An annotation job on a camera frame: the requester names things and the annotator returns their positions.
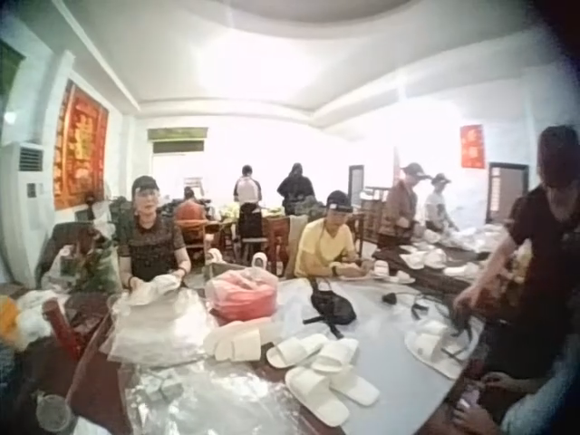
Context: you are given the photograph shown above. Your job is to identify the white slipper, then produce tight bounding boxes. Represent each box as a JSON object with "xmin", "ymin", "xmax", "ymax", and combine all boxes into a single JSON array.
[
  {"xmin": 312, "ymin": 339, "xmax": 360, "ymax": 375},
  {"xmin": 266, "ymin": 333, "xmax": 328, "ymax": 369},
  {"xmin": 329, "ymin": 370, "xmax": 381, "ymax": 407},
  {"xmin": 285, "ymin": 365, "xmax": 351, "ymax": 428}
]

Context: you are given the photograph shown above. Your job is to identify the large red wall hanging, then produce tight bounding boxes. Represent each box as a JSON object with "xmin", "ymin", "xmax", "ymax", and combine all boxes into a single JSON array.
[{"xmin": 53, "ymin": 78, "xmax": 111, "ymax": 211}]

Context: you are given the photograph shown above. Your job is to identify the black straps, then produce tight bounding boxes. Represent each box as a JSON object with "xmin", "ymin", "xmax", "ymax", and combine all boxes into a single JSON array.
[{"xmin": 406, "ymin": 289, "xmax": 483, "ymax": 360}]

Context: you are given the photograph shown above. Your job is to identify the green heap of goods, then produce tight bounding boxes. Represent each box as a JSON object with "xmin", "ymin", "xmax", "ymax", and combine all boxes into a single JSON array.
[{"xmin": 79, "ymin": 194, "xmax": 133, "ymax": 292}]

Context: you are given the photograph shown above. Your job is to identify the pink plastic bag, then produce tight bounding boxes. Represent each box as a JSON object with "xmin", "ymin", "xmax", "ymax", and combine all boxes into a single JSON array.
[{"xmin": 205, "ymin": 266, "xmax": 279, "ymax": 324}]

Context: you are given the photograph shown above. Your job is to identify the brown wooden shelf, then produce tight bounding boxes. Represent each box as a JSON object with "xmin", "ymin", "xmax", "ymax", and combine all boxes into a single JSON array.
[{"xmin": 362, "ymin": 184, "xmax": 392, "ymax": 244}]

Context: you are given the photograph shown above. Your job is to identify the clear plastic sheet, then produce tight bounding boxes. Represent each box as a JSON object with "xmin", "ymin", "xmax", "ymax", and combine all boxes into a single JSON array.
[{"xmin": 125, "ymin": 356, "xmax": 321, "ymax": 435}]

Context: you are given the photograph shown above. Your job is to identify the round glass jar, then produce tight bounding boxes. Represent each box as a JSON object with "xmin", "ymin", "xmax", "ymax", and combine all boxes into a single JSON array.
[{"xmin": 35, "ymin": 392, "xmax": 77, "ymax": 432}]

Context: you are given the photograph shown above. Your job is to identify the brown wooden chair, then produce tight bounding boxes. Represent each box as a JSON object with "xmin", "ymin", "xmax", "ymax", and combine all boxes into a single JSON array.
[
  {"xmin": 175, "ymin": 218, "xmax": 223, "ymax": 264},
  {"xmin": 265, "ymin": 215, "xmax": 292, "ymax": 276}
]

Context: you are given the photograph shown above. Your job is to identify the yellow and white bags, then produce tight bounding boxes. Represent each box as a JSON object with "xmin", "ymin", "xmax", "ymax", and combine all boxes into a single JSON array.
[{"xmin": 0, "ymin": 289, "xmax": 48, "ymax": 351}]

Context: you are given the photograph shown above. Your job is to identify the small red wall poster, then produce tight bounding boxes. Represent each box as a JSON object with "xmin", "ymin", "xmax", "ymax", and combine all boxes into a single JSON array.
[{"xmin": 459, "ymin": 123, "xmax": 487, "ymax": 170}]

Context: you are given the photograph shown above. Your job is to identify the long table with slippers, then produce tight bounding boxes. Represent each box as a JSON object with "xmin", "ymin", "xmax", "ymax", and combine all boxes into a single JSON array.
[{"xmin": 370, "ymin": 225, "xmax": 496, "ymax": 296}]

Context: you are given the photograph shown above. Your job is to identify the white bagged slippers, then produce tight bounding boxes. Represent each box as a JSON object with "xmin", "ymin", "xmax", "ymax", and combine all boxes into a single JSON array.
[{"xmin": 128, "ymin": 273, "xmax": 183, "ymax": 306}]

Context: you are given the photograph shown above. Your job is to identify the black waist bag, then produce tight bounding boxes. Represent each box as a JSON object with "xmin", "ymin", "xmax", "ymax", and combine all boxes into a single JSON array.
[{"xmin": 302, "ymin": 276, "xmax": 358, "ymax": 340}]

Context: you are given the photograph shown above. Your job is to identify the white plastic bag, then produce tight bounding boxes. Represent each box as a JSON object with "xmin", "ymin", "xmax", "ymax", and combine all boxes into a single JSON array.
[{"xmin": 44, "ymin": 243, "xmax": 83, "ymax": 292}]

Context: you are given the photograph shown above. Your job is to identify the red tube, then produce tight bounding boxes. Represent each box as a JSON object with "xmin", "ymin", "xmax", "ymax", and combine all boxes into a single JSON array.
[{"xmin": 42, "ymin": 299, "xmax": 82, "ymax": 360}]

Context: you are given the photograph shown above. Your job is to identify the pile of clear plastic bags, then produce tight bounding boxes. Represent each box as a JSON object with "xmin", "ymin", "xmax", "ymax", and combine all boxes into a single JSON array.
[{"xmin": 105, "ymin": 289, "xmax": 215, "ymax": 364}]

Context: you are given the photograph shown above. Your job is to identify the white standing air conditioner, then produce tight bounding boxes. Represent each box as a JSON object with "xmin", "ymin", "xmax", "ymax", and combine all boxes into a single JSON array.
[{"xmin": 0, "ymin": 141, "xmax": 59, "ymax": 291}]

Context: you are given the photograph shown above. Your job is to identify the wrapped white slippers bundle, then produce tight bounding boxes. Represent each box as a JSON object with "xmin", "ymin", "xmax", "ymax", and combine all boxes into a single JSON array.
[{"xmin": 202, "ymin": 323, "xmax": 265, "ymax": 363}]

